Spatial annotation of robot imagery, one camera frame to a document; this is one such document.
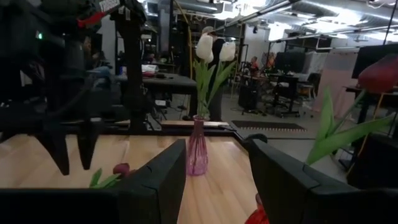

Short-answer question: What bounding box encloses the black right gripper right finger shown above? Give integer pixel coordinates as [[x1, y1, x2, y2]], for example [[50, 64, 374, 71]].
[[248, 138, 398, 224]]

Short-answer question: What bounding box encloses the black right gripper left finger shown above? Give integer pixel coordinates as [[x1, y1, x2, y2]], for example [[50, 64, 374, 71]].
[[0, 138, 188, 224]]

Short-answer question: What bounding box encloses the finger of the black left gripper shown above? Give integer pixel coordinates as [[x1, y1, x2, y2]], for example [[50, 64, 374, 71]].
[[76, 119, 105, 171], [34, 124, 71, 176]]

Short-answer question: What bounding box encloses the dark red artificial tulip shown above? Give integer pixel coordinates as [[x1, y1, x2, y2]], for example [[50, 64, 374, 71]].
[[305, 54, 398, 166], [89, 162, 136, 190]]

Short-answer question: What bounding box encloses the white artificial tulip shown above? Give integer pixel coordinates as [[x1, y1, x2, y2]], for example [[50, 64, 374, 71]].
[[193, 33, 215, 118], [203, 41, 238, 118]]

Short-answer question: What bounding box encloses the red glass vase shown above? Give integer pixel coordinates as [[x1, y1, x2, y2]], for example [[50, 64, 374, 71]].
[[244, 193, 270, 224]]

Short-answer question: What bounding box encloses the pink glass vase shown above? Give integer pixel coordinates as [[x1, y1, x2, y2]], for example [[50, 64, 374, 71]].
[[185, 114, 210, 177]]

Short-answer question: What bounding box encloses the black office desk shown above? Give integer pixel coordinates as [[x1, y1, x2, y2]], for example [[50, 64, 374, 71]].
[[269, 72, 302, 119]]

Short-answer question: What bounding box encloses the pale pink partition board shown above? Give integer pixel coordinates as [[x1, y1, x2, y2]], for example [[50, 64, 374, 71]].
[[312, 50, 362, 119]]

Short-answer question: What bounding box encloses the yellow pole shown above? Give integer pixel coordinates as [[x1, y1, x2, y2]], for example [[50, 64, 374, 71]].
[[173, 0, 194, 79]]

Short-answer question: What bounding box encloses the black monitor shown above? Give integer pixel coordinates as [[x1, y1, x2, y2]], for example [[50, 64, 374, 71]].
[[351, 43, 398, 80]]

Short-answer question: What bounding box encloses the black aluminium table frame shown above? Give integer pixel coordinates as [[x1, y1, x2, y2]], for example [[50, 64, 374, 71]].
[[60, 119, 270, 147]]

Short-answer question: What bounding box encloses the red strap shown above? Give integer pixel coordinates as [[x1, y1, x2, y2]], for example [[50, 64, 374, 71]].
[[76, 11, 107, 29]]

